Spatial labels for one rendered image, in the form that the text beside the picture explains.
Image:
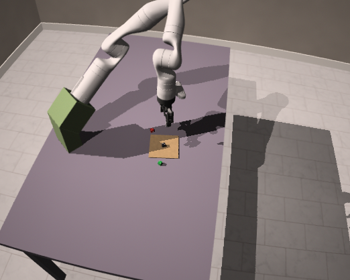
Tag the brown flat mat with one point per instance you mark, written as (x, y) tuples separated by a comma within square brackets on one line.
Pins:
[(171, 149)]

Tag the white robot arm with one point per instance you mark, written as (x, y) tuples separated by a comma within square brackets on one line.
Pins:
[(145, 19)]

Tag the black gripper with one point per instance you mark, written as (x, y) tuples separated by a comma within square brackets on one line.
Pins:
[(166, 107)]

